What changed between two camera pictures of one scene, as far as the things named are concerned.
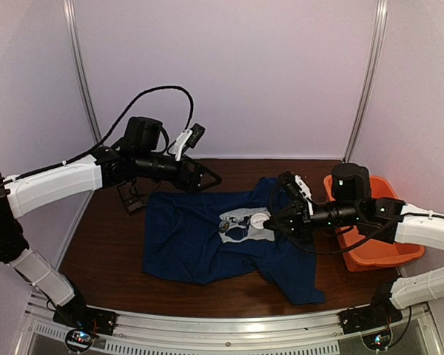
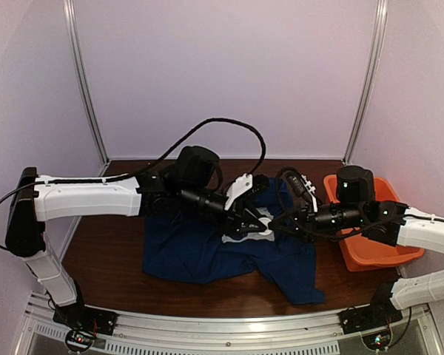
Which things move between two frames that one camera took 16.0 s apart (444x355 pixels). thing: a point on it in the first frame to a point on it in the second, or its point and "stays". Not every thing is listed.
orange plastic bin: (379, 253) stays
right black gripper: (297, 229) stays
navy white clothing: (220, 237) stays
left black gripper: (191, 185) to (237, 214)
